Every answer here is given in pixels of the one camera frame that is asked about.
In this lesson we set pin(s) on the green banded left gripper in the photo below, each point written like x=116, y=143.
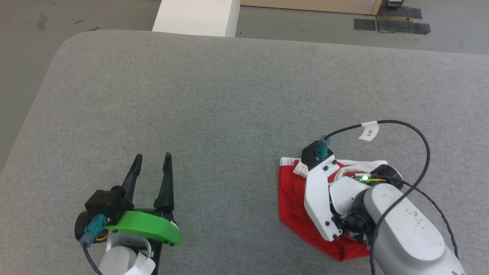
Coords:
x=149, y=227

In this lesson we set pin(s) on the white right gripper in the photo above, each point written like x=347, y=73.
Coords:
x=317, y=194

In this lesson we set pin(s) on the red garment with white stripe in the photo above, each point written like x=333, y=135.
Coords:
x=292, y=202

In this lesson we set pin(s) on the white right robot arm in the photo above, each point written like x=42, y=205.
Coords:
x=405, y=233

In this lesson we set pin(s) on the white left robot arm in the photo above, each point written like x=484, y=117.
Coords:
x=116, y=261

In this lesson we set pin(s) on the white rectangular box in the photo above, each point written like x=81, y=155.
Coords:
x=195, y=17

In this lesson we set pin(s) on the lemon print partition panel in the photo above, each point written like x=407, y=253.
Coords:
x=309, y=5

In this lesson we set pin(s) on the grey metal stand foot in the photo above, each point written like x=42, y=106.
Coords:
x=395, y=3

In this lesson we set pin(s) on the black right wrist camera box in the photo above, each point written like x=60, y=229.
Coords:
x=311, y=154

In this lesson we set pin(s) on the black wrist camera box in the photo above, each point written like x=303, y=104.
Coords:
x=311, y=154
x=107, y=202

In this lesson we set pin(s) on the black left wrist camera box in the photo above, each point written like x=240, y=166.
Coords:
x=107, y=202

